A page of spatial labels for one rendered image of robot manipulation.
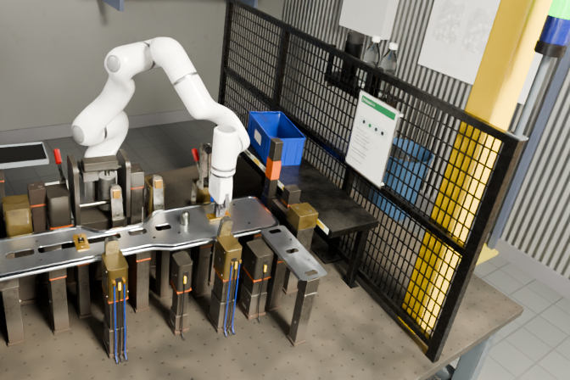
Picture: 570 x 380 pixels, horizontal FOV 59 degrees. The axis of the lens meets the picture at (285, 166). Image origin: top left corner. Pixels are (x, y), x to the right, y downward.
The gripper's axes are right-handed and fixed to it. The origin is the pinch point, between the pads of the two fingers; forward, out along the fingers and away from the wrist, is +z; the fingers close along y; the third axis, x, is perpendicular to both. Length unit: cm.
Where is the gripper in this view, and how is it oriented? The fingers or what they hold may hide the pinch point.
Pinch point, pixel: (219, 209)
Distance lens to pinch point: 181.7
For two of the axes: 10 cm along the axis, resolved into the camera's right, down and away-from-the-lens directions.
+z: -1.4, 8.8, 4.5
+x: 8.6, -1.2, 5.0
